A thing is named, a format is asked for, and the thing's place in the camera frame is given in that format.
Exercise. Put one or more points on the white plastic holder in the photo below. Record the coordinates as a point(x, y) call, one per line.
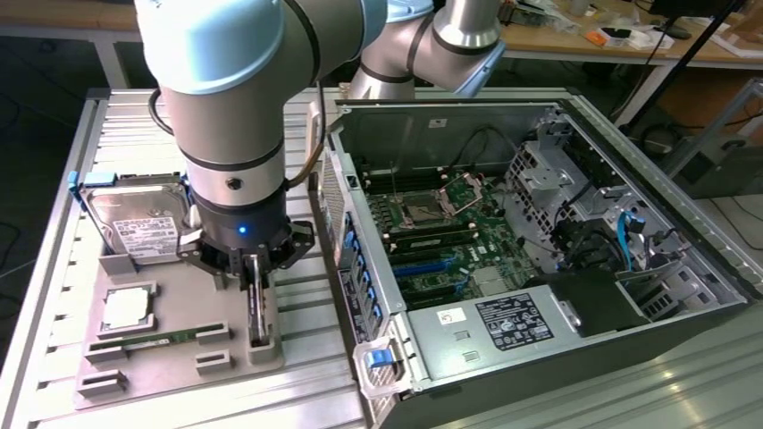
point(638, 38)

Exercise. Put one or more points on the green motherboard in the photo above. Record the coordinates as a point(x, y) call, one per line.
point(495, 237)

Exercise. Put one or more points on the grey parts rack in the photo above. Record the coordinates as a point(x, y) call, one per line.
point(179, 304)

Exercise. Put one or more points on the open black PC case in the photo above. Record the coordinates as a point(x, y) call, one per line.
point(596, 357)

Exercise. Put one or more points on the blue case latch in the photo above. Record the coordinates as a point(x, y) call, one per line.
point(378, 359)

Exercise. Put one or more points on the black slanted pole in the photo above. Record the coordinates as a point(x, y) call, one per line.
point(678, 67)

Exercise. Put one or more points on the hard disk with blue caddy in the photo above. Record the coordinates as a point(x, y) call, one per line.
point(138, 223)

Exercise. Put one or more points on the perforated metal disk bay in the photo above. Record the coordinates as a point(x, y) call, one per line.
point(536, 179)

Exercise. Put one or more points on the thin locking lever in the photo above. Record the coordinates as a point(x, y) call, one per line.
point(395, 179)

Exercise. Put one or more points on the silver CPU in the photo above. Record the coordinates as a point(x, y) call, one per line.
point(126, 308)

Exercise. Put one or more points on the black expansion slot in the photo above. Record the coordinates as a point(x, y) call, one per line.
point(430, 293)

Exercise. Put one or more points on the aluminium frame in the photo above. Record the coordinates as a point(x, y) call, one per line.
point(752, 87)

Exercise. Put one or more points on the black monitor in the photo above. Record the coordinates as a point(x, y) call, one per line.
point(698, 6)

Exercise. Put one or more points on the CPU socket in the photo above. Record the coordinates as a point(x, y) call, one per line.
point(426, 210)

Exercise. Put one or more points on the green RAM stick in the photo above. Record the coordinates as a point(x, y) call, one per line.
point(155, 338)

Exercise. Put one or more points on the dark RAM stick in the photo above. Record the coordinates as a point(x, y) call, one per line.
point(430, 242)

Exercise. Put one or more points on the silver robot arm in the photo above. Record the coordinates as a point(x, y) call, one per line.
point(227, 89)

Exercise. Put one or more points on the dark grey box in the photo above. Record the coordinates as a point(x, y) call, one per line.
point(727, 170)

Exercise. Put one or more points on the metal socket cover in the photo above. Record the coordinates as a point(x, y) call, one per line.
point(462, 190)

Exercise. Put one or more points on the grey power supply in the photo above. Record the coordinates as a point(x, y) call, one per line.
point(452, 344)

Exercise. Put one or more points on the blue expansion slot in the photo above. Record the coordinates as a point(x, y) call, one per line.
point(423, 267)

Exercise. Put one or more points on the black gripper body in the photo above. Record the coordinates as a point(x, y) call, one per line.
point(242, 223)

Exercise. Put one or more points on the black RAM slot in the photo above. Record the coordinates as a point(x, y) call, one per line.
point(406, 175)
point(408, 186)
point(426, 228)

